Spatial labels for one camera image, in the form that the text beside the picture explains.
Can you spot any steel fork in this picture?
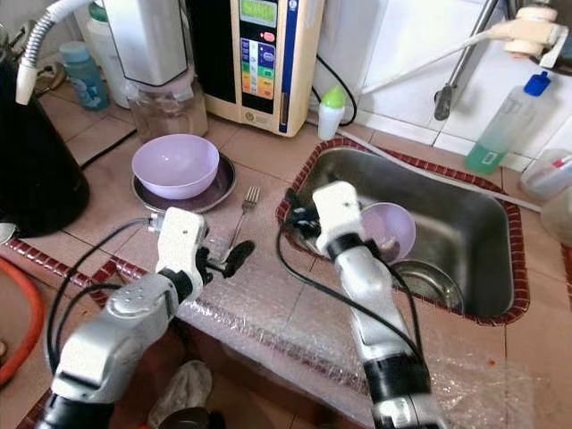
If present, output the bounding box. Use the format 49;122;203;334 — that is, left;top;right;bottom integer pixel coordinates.
226;185;261;251

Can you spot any round steel plate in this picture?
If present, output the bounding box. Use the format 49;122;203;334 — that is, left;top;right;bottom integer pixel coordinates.
131;154;237;215

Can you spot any small purple plastic bowl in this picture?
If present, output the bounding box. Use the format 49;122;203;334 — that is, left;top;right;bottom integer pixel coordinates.
360;202;417;264

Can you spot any large purple plastic bowl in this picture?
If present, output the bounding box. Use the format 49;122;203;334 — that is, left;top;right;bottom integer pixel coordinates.
131;134;221;201

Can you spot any steel kitchen sink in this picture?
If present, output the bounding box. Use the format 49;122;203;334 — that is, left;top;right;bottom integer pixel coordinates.
277;137;530;325

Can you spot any clear bubble wrap sheet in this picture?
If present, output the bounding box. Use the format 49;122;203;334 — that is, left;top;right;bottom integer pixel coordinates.
116;259;510;429

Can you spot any white bottle with green cap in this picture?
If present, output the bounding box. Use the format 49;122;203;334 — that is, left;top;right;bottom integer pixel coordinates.
317;85;347;141

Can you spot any steel bowl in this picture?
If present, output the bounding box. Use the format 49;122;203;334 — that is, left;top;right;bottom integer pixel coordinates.
391;259;457;312

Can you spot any glass jar with brown powder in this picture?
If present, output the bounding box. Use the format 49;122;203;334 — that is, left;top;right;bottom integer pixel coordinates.
128;76;208;142

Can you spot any orange plastic basin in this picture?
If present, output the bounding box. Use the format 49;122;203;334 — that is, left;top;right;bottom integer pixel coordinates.
0;257;47;385

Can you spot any steel faucet pipe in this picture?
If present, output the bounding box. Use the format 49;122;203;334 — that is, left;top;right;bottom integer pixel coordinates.
433;0;501;122

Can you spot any beige water ionizer machine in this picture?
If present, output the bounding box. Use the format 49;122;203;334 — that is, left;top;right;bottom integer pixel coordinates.
183;0;325;138

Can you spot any black electric kettle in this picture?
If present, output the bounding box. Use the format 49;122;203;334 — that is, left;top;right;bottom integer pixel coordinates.
0;54;90;238

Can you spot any clear bottle with green liquid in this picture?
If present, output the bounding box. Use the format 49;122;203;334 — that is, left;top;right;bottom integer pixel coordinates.
465;71;552;176

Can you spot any small teal bottle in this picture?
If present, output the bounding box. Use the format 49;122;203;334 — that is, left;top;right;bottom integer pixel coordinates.
61;40;111;112

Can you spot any silver filter canister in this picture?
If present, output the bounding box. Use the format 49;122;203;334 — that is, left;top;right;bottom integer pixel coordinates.
103;0;189;88

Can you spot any clear plastic container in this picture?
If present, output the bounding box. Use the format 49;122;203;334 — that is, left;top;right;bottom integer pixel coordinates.
520;147;572;202

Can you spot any white jug with green lid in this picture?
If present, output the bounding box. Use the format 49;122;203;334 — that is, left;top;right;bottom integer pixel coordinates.
85;3;135;90

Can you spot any white faucet diverter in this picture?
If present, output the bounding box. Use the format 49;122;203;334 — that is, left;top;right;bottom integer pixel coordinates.
492;4;568;68

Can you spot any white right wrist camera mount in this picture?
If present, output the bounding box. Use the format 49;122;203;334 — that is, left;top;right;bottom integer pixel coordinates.
313;181;366;251

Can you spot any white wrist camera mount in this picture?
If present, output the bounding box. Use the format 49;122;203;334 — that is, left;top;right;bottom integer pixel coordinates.
156;207;208;278
313;181;366;251

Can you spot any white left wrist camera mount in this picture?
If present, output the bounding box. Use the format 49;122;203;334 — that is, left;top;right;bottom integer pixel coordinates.
156;207;208;278

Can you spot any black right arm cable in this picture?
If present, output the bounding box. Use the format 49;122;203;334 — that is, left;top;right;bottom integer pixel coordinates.
275;190;425;358

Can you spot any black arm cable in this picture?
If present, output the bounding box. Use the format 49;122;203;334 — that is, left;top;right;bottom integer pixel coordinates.
45;214;162;376
275;190;425;358

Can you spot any black ionizer power cable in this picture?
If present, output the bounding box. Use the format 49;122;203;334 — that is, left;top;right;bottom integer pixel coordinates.
313;54;358;126

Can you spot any white drain hose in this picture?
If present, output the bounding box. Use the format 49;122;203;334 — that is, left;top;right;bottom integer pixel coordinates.
353;130;546;214

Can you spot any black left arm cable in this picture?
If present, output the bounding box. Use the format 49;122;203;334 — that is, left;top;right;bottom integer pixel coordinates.
45;214;162;376

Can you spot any black kettle power cord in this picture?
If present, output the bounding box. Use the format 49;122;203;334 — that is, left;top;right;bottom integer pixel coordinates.
79;130;137;171

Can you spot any thin white faucet hose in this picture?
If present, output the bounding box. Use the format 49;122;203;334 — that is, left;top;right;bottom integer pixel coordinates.
357;25;515;96

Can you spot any flexible metal spout hose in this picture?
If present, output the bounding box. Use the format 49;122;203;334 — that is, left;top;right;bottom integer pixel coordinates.
15;0;95;105

